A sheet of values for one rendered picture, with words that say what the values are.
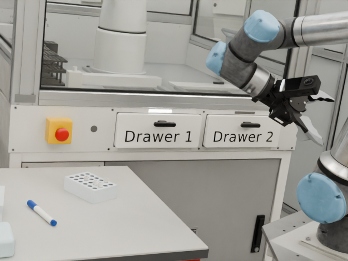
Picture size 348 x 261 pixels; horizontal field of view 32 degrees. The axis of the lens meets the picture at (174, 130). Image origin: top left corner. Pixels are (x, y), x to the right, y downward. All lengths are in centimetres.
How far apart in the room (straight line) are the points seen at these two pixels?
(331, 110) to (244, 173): 149
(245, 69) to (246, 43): 8
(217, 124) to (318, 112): 170
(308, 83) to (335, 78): 210
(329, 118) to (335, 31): 217
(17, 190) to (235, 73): 66
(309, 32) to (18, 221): 82
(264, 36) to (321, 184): 36
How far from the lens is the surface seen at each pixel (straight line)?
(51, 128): 180
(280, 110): 154
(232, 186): 218
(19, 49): 179
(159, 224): 153
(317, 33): 148
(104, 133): 190
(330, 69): 361
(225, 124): 204
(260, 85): 150
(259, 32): 142
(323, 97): 160
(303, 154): 378
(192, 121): 198
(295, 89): 148
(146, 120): 192
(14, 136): 184
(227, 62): 147
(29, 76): 180
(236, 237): 228
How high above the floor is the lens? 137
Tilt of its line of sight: 15 degrees down
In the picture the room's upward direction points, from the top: 7 degrees clockwise
